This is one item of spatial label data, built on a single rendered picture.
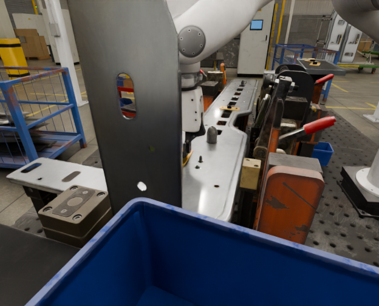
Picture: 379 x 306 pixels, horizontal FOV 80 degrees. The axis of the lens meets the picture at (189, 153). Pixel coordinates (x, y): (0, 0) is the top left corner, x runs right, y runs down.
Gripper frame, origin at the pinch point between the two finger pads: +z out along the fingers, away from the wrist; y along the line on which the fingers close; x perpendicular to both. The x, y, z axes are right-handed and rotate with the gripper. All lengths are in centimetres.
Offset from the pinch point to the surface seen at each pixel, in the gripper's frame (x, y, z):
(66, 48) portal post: -303, 323, 2
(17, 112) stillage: -79, 171, 33
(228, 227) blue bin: 35.2, -16.5, -12.5
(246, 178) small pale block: 9.6, -17.0, -0.4
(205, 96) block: -76, 13, 7
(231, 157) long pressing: -4.6, -12.2, 3.3
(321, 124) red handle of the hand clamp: 1.0, -29.3, -10.1
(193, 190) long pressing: 12.0, -6.7, 3.4
